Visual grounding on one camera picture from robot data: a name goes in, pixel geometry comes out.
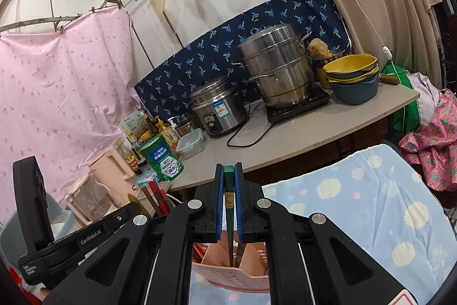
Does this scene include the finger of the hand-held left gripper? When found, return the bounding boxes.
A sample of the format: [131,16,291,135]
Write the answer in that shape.
[53,201,144,261]

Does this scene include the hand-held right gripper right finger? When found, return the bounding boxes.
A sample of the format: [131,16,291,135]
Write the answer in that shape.
[235,163,419,305]

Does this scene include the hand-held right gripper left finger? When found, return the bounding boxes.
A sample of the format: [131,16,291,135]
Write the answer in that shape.
[43,163,225,305]

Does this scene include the green gold-banded chopstick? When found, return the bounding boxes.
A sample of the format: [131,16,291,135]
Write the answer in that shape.
[223,164,237,267]

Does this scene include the gold flower spoon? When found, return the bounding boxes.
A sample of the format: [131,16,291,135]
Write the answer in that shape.
[127,193,144,216]

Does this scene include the dark red banded chopstick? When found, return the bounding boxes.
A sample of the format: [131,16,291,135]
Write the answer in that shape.
[159,188,176,217]

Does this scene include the bright red chopstick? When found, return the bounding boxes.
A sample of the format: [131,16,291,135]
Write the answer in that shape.
[147,180,160,217]

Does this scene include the pink perforated utensil holder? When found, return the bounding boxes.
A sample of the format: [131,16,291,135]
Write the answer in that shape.
[192,242,271,293]

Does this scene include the white tub with blue rim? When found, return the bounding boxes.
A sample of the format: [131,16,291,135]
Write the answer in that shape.
[0,198,81,256]

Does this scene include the white glass-walled appliance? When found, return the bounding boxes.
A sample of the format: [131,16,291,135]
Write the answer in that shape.
[66,176,121,224]

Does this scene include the clear food container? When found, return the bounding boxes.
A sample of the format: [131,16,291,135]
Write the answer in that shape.
[176,128,205,160]

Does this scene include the pink electric kettle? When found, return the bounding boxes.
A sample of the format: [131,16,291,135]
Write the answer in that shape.
[87,151,138,200]

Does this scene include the green tin can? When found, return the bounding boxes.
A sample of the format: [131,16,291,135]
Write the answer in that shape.
[139,135,185,183]

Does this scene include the blue wipes pack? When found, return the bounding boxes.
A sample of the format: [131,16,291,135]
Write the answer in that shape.
[137,172,159,186]

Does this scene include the dark sauce bottle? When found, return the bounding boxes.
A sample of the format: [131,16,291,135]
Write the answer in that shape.
[124,142,144,174]

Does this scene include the small metal pot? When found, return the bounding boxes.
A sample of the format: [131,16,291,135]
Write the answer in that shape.
[175,113,196,138]

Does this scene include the grey curved counter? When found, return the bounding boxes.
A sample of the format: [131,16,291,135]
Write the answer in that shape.
[167,83,421,192]

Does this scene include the yellow oil bottle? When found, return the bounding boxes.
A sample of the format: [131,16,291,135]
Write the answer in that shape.
[157,117,179,147]

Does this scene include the steel rice cooker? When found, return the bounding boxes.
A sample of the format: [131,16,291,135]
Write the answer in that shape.
[189,76,251,138]

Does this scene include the white carton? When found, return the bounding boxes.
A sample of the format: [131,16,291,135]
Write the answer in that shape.
[119,111,144,141]

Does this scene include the black induction cooker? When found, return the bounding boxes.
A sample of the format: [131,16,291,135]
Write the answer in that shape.
[266,88,331,124]

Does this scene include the blue dotted tablecloth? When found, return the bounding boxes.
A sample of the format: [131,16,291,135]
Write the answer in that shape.
[189,143,457,305]

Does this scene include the pink dotted cloth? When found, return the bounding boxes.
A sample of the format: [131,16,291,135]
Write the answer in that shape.
[0,10,141,220]

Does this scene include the stainless steel steamer pot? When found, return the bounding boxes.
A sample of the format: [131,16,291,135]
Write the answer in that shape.
[231,23,317,110]

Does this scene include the navy palm-print cloth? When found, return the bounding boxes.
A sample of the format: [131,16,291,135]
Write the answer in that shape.
[135,0,352,127]

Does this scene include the stack of blue yellow bowls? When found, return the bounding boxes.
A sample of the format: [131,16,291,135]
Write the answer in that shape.
[323,54,380,106]

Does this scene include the tan loofah sponge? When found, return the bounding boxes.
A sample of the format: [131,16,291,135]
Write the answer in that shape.
[307,38,330,60]

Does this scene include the green cloth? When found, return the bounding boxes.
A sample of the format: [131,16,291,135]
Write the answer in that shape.
[380,63,426,135]

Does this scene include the pink pineapple-print cloth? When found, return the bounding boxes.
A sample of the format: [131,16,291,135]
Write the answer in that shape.
[398,90,457,192]

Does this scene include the black power cord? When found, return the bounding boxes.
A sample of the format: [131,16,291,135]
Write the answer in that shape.
[226,101,276,149]

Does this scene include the white cable with switch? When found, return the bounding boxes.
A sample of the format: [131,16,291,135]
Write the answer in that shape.
[321,0,394,60]

